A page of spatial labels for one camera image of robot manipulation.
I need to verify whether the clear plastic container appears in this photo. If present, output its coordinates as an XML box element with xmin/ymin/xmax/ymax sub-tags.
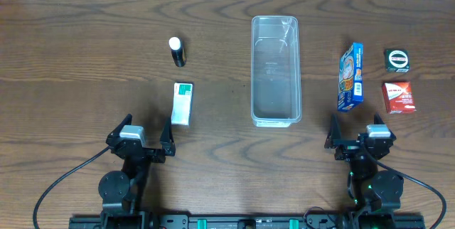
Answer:
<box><xmin>251</xmin><ymin>16</ymin><xmax>302</xmax><ymax>128</ymax></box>

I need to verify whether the white green medicine box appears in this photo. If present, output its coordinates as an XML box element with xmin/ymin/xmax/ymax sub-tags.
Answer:
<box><xmin>171</xmin><ymin>82</ymin><xmax>193</xmax><ymax>126</ymax></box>

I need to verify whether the red small box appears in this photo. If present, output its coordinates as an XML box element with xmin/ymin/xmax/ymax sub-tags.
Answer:
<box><xmin>382</xmin><ymin>82</ymin><xmax>417</xmax><ymax>114</ymax></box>

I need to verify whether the blue Kool Fever box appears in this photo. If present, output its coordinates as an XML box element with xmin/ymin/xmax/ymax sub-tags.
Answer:
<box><xmin>337</xmin><ymin>43</ymin><xmax>364</xmax><ymax>112</ymax></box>

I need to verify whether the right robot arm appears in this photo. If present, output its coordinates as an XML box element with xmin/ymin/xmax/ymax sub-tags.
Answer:
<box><xmin>324</xmin><ymin>114</ymin><xmax>404</xmax><ymax>228</ymax></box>

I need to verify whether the black bottle white cap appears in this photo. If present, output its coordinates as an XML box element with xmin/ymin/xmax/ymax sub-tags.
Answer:
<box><xmin>168</xmin><ymin>36</ymin><xmax>186</xmax><ymax>67</ymax></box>

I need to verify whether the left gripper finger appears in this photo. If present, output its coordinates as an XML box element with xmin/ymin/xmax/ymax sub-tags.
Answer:
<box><xmin>159</xmin><ymin>118</ymin><xmax>176</xmax><ymax>156</ymax></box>
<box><xmin>107</xmin><ymin>114</ymin><xmax>132</xmax><ymax>140</ymax></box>

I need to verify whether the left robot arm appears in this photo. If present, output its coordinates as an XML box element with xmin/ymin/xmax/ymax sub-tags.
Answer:
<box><xmin>98</xmin><ymin>114</ymin><xmax>176</xmax><ymax>229</ymax></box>

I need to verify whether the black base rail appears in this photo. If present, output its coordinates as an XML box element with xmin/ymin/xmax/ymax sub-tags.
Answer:
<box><xmin>68</xmin><ymin>212</ymin><xmax>426</xmax><ymax>229</ymax></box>

